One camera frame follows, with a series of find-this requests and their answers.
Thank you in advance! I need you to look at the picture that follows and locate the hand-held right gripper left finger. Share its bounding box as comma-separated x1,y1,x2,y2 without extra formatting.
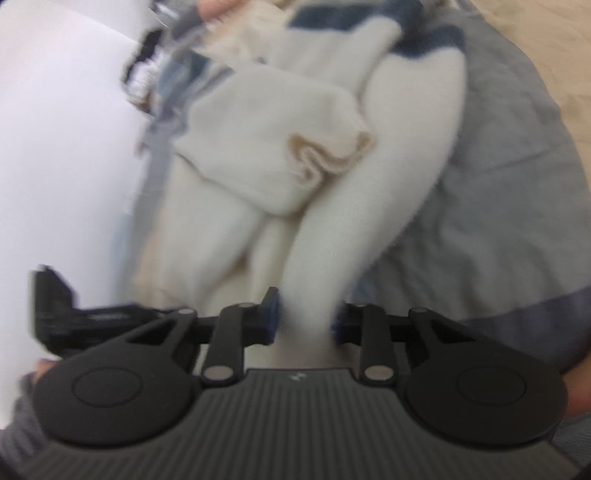
127,286,280,386

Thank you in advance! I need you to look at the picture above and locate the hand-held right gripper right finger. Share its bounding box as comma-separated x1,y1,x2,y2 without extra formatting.
330,302,474,386

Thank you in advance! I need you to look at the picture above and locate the cream blue-striped fleece sweater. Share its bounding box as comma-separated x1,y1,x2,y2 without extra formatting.
131,0,468,370

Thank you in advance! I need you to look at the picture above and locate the person's left forearm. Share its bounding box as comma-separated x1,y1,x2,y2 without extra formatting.
0,373,51,446

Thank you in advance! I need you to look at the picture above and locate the pile of black white clothes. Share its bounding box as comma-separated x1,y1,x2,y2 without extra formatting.
122,30,164,104

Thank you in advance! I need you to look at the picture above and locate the person's left hand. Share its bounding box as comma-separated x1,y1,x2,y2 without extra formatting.
33,359,63,385

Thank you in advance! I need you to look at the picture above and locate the patchwork checked quilt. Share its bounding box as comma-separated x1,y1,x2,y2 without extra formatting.
111,0,591,374

